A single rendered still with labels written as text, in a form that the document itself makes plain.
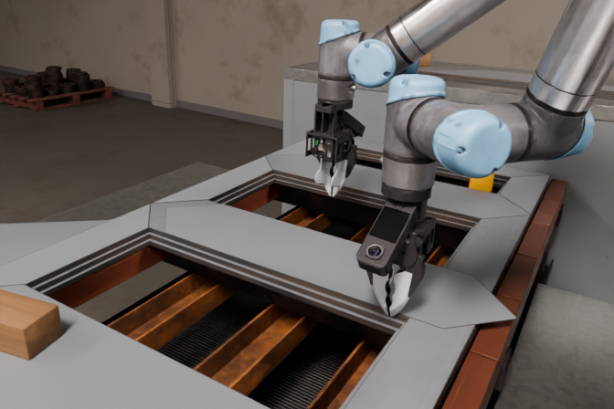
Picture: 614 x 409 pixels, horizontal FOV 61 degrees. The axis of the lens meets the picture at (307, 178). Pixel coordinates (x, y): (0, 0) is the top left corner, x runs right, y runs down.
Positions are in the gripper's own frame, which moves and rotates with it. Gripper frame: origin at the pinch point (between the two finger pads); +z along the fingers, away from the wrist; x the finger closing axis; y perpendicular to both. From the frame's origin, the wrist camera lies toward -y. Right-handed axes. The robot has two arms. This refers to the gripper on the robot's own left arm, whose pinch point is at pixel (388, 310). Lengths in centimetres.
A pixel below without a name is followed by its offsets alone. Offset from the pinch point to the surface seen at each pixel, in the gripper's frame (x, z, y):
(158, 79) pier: 422, 53, 354
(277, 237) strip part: 28.8, 0.6, 12.0
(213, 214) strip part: 46.4, 0.6, 13.2
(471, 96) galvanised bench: 13, -18, 91
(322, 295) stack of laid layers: 11.9, 1.8, 0.6
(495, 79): 9, -22, 102
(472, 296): -9.7, 0.6, 12.4
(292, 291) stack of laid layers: 17.5, 2.8, 0.1
